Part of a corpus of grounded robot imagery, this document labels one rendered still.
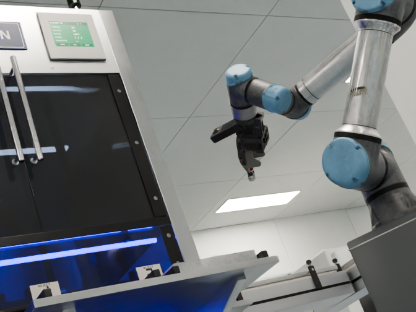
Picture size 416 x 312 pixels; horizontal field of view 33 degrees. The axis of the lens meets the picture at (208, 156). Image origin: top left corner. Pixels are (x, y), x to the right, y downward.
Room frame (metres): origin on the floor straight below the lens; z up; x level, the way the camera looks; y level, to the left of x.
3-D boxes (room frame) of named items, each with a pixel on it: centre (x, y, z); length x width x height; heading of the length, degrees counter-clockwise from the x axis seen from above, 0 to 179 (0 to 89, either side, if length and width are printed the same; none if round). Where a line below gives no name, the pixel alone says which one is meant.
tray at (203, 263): (1.98, 0.18, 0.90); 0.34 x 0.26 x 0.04; 36
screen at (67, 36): (2.13, 0.31, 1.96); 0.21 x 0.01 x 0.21; 127
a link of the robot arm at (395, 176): (1.77, -0.39, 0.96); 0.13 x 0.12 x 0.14; 150
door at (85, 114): (2.11, 0.38, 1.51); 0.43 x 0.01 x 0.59; 127
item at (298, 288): (2.60, -0.03, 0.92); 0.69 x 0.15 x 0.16; 127
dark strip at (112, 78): (2.21, 0.22, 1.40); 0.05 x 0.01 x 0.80; 127
